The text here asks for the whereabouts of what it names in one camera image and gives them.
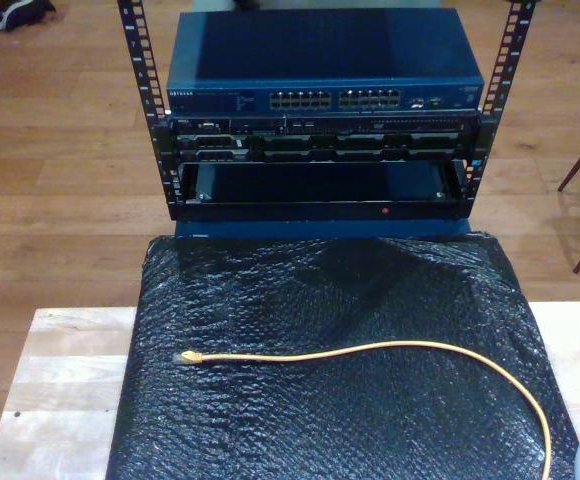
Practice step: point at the blue base board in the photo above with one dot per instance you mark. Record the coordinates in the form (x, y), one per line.
(270, 230)

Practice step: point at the black rack server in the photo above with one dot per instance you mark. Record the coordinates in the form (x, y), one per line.
(320, 141)

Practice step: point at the black bubble wrap mat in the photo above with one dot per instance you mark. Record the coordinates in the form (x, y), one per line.
(320, 425)

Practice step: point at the blue network switch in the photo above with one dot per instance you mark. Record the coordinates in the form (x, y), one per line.
(320, 50)

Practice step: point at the black perforated rack post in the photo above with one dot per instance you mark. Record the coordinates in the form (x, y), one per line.
(136, 60)
(513, 60)

